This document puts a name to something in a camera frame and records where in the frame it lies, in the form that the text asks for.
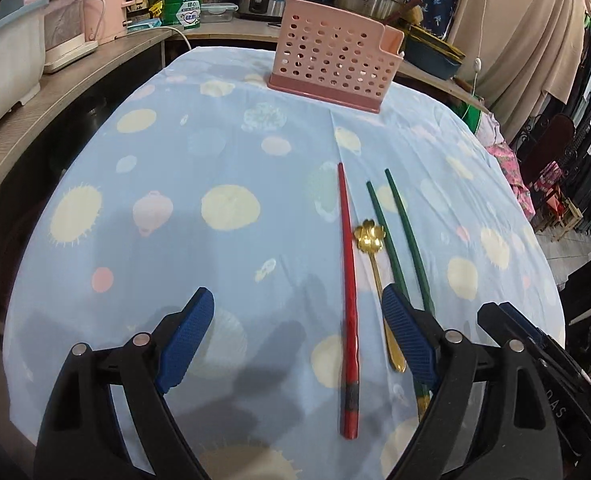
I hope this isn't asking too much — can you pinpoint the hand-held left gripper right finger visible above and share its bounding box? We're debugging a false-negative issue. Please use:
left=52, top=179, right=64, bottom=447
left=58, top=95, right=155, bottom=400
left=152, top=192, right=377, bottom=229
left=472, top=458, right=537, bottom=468
left=381, top=284, right=583, bottom=480

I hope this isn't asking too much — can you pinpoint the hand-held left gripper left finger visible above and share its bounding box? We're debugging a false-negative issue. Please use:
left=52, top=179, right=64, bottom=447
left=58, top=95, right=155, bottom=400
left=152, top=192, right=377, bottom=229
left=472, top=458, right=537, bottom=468
left=35, top=287, right=215, bottom=480

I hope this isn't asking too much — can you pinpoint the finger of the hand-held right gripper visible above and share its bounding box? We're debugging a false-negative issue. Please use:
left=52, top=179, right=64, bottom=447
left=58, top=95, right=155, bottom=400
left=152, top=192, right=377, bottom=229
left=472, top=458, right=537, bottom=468
left=477, top=301, right=551, bottom=358

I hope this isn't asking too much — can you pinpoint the green chopstick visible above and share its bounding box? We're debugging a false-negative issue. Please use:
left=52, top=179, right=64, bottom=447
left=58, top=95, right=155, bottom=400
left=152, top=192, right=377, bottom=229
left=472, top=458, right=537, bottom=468
left=384, top=168, right=436, bottom=313
left=365, top=181, right=432, bottom=423

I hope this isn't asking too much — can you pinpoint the gold flower spoon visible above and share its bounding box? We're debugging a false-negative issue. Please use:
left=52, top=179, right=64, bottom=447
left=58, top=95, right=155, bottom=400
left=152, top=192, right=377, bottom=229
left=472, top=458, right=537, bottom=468
left=354, top=219, right=407, bottom=373

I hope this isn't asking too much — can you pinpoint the pink perforated utensil holder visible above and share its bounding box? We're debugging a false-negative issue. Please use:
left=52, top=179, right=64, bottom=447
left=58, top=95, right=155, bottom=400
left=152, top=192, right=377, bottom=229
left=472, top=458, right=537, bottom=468
left=268, top=0, right=406, bottom=113

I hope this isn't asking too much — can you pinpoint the wooden stool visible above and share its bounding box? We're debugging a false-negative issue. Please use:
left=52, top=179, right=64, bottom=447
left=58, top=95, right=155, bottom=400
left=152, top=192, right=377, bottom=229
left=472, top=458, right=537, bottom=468
left=539, top=185, right=584, bottom=237

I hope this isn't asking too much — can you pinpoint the pink floral cloth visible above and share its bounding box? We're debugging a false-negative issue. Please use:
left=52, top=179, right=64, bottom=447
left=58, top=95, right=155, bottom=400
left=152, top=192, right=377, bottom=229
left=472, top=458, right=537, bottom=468
left=475, top=115, right=536, bottom=221

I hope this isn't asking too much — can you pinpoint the dark metal chair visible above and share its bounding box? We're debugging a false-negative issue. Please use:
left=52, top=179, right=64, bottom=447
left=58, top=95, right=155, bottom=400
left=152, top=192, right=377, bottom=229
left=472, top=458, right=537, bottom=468
left=523, top=114, right=576, bottom=201

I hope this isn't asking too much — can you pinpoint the blue printed blanket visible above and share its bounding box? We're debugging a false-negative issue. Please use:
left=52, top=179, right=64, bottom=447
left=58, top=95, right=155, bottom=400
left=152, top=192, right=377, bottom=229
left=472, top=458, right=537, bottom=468
left=2, top=45, right=566, bottom=480

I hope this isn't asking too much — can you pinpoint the beige curtain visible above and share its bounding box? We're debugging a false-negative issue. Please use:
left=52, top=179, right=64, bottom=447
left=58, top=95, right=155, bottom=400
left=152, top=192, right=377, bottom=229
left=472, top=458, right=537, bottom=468
left=445, top=0, right=591, bottom=146

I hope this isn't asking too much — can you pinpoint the white kitchen appliance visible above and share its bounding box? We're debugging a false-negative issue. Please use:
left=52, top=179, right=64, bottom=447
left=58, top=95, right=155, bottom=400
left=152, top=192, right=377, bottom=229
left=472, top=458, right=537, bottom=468
left=42, top=0, right=101, bottom=74

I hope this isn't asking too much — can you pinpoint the clear container blue lid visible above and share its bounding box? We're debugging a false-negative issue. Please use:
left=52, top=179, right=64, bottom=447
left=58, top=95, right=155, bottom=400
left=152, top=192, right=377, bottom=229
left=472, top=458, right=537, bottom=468
left=200, top=2, right=239, bottom=24

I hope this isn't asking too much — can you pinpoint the grey-blue plastic tub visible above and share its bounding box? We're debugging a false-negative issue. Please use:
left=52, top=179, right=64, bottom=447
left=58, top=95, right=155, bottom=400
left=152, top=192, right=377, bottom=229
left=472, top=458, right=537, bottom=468
left=0, top=0, right=46, bottom=117

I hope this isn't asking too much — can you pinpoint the green box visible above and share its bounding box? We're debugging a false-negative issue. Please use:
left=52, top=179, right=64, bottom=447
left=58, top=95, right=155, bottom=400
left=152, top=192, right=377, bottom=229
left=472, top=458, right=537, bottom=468
left=162, top=0, right=205, bottom=29

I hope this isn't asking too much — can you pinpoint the pink electric kettle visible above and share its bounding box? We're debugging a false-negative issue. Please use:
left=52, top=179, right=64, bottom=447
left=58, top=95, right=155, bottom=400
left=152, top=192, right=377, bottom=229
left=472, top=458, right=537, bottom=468
left=82, top=0, right=146, bottom=45

